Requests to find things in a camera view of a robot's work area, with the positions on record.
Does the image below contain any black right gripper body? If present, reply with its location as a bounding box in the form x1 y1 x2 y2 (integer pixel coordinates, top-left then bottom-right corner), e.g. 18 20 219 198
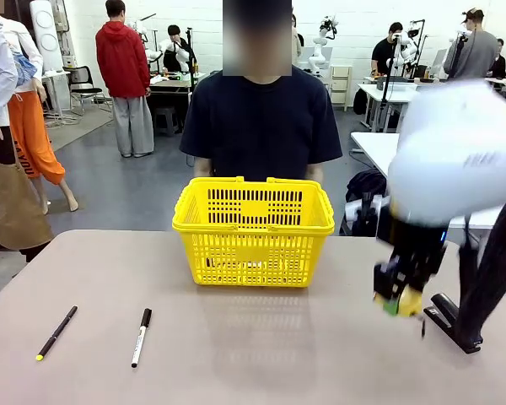
376 207 449 276

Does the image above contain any yellow utility knife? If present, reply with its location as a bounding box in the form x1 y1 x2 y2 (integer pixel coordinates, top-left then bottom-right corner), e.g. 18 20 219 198
373 288 427 338

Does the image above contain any person's right forearm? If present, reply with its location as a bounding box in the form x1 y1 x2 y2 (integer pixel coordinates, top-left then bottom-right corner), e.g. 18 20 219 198
193 157 214 179

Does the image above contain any person's left forearm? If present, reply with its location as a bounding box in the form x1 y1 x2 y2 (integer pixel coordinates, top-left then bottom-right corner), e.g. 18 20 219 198
304 162 326 183

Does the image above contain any yellow plastic shopping basket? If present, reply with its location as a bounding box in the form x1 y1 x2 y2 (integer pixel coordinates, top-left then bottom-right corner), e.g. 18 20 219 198
171 175 336 289

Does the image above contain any person in black t-shirt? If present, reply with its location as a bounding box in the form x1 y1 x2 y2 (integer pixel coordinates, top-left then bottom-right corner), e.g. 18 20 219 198
370 21 406 78

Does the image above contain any person in navy t-shirt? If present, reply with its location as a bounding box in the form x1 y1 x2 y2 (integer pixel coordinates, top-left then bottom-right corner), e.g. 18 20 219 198
179 0 343 183

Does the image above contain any person in grey with cap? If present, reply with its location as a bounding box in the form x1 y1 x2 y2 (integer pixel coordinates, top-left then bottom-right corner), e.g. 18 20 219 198
442 8 499 81

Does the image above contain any seated person in black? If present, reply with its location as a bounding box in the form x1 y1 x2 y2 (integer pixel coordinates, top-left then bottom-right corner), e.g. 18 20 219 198
162 24 195 73

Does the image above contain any person in red hoodie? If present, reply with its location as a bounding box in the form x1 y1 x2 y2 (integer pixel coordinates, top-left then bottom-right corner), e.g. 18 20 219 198
94 0 156 159

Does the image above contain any person in brown apron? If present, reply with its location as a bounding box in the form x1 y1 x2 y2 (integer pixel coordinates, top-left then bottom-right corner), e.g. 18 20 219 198
0 0 55 262

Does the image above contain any black stapler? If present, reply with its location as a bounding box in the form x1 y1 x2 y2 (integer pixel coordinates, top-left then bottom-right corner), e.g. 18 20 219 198
423 294 484 354

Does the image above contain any black backpack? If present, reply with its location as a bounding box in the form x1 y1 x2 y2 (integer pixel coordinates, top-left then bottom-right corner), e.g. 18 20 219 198
344 168 390 237

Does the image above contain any white work table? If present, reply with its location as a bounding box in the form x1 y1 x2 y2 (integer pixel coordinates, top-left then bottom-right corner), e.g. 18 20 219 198
356 81 419 132
349 132 402 170

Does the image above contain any black tripod pole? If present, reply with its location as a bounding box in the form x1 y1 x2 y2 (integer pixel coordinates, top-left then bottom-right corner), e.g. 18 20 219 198
378 32 401 132

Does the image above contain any white drawer cabinet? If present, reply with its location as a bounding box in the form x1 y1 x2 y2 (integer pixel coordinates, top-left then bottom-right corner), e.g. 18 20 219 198
330 62 355 107

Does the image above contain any white marker with black cap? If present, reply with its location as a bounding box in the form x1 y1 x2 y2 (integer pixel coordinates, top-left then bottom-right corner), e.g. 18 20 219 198
131 308 153 369

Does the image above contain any grey plastic stool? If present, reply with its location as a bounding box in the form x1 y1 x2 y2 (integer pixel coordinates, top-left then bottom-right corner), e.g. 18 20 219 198
153 106 181 137

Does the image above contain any wooden work table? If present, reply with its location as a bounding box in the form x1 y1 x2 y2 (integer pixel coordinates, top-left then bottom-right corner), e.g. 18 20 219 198
148 72 207 111

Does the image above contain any black highlighter with yellow tip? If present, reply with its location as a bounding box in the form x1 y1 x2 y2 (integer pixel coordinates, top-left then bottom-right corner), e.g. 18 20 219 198
35 305 78 362

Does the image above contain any black office chair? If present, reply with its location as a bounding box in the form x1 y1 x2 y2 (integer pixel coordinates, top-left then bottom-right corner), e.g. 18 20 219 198
68 64 112 116

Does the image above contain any mannequin in orange pants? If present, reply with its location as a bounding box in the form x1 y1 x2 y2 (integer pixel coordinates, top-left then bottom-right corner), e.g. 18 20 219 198
3 16 80 215

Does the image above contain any tall white panel appliance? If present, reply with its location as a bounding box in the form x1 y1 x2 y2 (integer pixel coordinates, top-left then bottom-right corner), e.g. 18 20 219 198
28 0 65 73

